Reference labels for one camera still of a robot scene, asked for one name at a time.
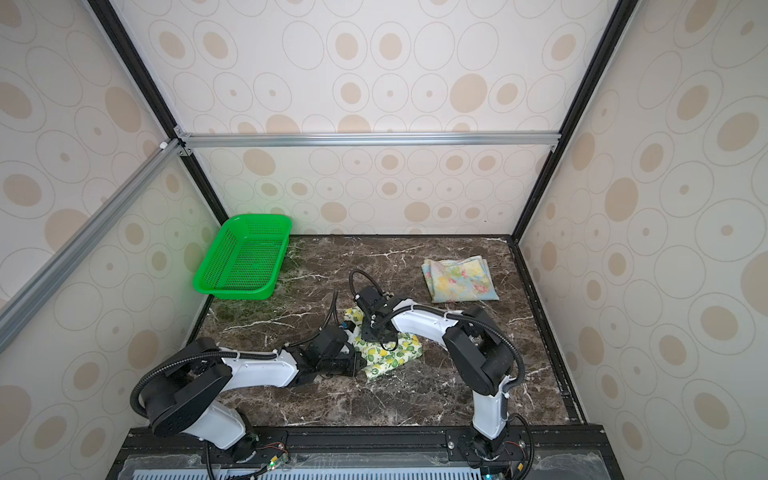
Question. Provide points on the black frame post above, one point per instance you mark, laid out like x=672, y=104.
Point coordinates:
x=108, y=19
x=605, y=49

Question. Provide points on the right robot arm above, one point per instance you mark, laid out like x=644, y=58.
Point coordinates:
x=485, y=358

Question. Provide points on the left black frame post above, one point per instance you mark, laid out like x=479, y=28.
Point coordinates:
x=108, y=19

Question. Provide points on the horizontal aluminium rail back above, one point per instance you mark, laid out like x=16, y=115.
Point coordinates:
x=386, y=139

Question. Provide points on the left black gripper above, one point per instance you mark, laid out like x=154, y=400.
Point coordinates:
x=354, y=358

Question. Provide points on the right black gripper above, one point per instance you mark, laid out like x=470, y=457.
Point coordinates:
x=365, y=334

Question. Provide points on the green plastic basket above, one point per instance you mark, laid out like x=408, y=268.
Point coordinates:
x=245, y=258

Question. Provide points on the right black frame post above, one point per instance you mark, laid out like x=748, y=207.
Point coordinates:
x=605, y=49

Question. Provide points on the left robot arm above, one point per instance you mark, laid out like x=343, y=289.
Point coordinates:
x=180, y=396

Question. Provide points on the diagonal aluminium rail left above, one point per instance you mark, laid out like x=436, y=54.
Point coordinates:
x=17, y=313

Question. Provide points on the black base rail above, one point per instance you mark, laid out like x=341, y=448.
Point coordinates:
x=537, y=452

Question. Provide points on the pastel floral skirt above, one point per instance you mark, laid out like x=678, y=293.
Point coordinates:
x=459, y=280

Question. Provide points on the green yellow patterned skirt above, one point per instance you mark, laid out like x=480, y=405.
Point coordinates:
x=380, y=358

